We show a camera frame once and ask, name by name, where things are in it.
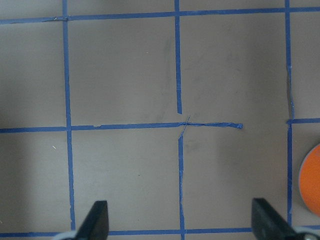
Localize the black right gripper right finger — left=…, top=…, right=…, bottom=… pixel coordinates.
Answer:
left=251, top=197, right=320, bottom=240

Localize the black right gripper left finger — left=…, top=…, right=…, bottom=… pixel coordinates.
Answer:
left=52, top=200, right=110, bottom=240

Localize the orange metal can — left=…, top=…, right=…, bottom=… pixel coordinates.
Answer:
left=298, top=144, right=320, bottom=217

